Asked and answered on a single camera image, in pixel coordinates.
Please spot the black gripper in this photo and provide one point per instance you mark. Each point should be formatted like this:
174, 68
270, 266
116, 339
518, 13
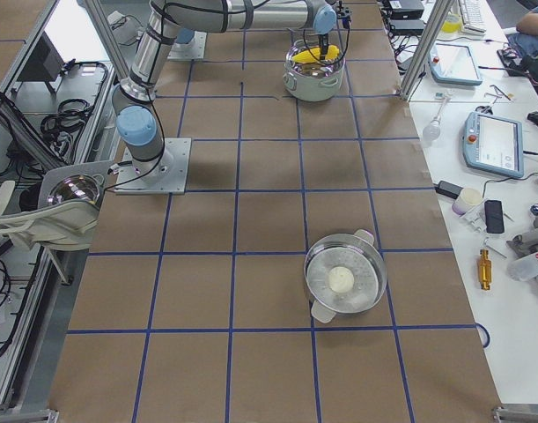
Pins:
323, 40

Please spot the yellow toy corn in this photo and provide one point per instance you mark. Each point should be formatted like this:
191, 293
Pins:
312, 54

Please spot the glass pot lid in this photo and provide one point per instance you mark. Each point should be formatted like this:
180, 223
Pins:
78, 186

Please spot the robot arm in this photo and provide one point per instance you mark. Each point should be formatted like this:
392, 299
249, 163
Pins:
137, 122

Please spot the pale green electric pot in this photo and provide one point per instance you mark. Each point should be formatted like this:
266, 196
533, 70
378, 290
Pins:
312, 81

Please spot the steel pot with lid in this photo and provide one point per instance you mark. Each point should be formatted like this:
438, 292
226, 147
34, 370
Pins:
345, 275

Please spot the blue teach pendant far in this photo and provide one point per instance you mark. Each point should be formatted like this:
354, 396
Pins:
454, 64

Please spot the blue teach pendant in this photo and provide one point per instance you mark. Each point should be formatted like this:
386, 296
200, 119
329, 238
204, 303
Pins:
493, 144
454, 64

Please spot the black scissors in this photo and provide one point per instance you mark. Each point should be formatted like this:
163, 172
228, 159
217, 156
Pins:
484, 109

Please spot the black power adapter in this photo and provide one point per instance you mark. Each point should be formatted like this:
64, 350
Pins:
448, 189

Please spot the blue teach pendant near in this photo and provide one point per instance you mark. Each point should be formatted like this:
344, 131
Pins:
493, 144

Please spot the white paper cup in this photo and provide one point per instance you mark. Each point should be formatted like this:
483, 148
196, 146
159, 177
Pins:
467, 200

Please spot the black phone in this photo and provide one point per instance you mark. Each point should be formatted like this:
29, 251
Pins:
494, 217

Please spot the gold metal cylinder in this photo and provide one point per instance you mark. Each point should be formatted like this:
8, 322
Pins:
484, 270

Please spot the aluminium frame post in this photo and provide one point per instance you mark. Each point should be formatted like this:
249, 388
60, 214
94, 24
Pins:
432, 28

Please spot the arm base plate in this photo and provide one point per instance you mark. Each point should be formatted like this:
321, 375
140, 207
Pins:
189, 45
169, 176

